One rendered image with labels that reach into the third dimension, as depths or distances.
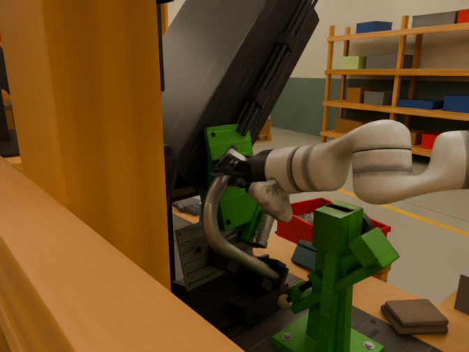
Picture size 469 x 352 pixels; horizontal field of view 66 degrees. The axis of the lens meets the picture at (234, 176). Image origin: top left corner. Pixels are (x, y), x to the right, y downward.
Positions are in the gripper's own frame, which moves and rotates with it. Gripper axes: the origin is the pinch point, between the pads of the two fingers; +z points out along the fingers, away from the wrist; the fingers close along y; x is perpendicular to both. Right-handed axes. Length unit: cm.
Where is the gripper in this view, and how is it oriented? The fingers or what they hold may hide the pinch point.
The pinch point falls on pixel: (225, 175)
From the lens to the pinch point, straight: 69.4
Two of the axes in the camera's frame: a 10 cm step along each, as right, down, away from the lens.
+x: -4.1, 8.2, -4.1
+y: -6.4, -5.7, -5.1
